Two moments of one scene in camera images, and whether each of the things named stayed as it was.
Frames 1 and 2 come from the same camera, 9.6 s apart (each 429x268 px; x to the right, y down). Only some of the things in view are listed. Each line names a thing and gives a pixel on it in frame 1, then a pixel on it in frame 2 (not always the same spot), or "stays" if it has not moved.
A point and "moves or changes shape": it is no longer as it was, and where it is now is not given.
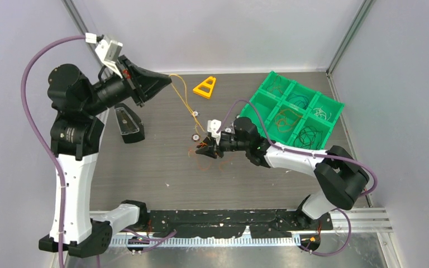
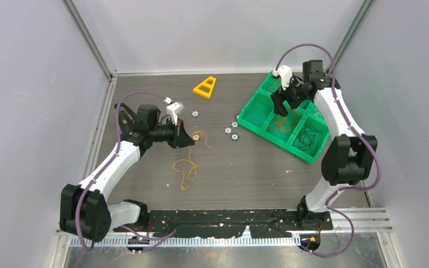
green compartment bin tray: x=294 y=113 stays
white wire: x=319 y=112 stays
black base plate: x=260 y=224 stays
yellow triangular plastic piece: x=204 y=89 stays
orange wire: x=285 y=120 moves or changes shape
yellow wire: x=186 y=101 → x=189 y=159
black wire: x=309 y=138 stays
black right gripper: x=210 y=151 → x=278 y=98
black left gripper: x=137 y=80 → x=181 y=138
